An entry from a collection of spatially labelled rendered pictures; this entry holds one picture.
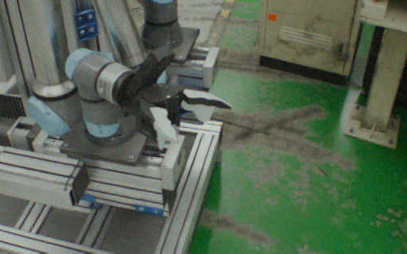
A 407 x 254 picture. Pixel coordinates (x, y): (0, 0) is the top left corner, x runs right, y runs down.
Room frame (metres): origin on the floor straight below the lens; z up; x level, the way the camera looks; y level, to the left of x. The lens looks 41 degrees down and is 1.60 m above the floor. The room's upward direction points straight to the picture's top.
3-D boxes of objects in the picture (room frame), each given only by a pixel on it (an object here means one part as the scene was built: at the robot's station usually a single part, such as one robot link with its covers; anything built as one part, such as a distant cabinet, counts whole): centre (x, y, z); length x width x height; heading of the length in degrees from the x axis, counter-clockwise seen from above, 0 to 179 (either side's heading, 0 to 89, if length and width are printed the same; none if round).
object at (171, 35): (1.50, 0.15, 0.77); 0.15 x 0.15 x 0.10
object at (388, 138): (1.87, -0.89, 0.02); 0.27 x 0.27 x 0.04; 66
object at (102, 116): (0.84, 0.21, 0.94); 0.11 x 0.08 x 0.11; 141
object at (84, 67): (0.82, 0.23, 1.04); 0.11 x 0.08 x 0.09; 51
